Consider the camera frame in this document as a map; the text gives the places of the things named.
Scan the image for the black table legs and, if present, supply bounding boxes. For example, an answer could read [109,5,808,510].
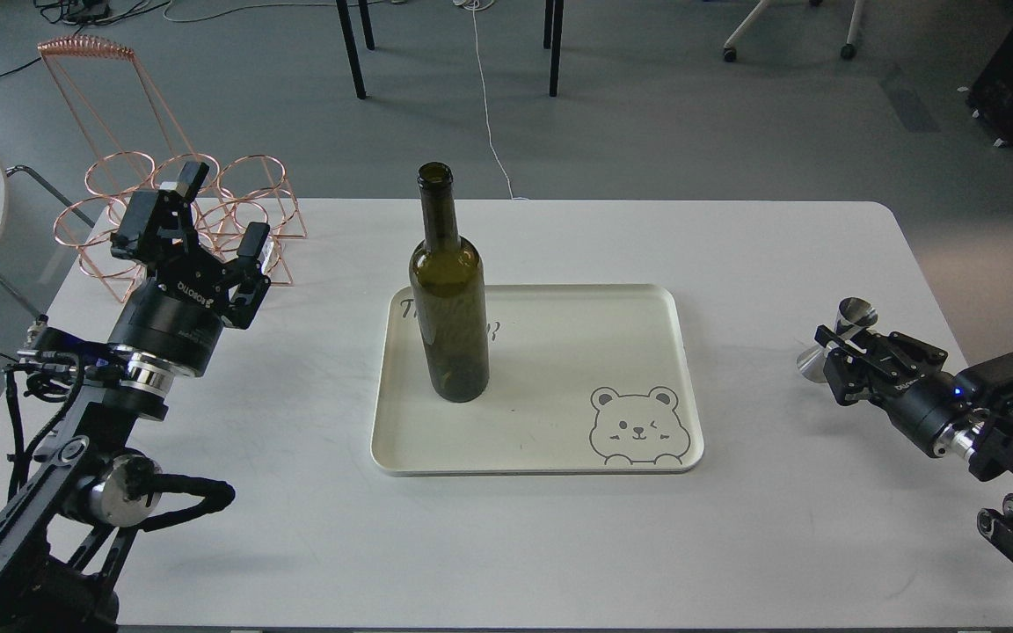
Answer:
[335,0,565,100]

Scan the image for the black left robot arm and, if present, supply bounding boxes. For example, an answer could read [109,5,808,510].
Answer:
[0,161,271,632]

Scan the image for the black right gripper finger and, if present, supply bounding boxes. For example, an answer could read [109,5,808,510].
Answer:
[815,325,890,406]
[864,331,948,378]

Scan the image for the white floor cable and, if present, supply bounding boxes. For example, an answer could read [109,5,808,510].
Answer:
[452,0,527,201]

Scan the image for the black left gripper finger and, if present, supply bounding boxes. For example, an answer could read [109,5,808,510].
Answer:
[234,222,270,283]
[110,161,209,265]

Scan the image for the copper wire wine rack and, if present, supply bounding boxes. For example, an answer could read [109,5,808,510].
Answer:
[38,33,309,303]

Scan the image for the silver metal jigger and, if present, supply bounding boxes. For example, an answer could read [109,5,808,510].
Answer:
[797,297,878,383]

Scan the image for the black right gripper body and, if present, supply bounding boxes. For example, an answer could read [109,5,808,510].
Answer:
[862,370,972,458]

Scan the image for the dark green wine bottle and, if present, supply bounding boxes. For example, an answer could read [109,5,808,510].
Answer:
[409,162,490,402]

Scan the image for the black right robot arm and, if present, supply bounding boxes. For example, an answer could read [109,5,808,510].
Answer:
[815,327,1013,563]

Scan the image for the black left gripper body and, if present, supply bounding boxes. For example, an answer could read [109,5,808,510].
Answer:
[108,255,271,377]

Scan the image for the black floor cables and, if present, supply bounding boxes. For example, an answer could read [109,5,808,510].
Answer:
[0,0,173,96]

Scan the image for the cream tray with bear print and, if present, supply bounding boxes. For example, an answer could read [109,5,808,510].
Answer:
[371,284,704,476]

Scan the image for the white office chair base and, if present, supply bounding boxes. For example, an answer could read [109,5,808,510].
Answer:
[721,1,868,63]

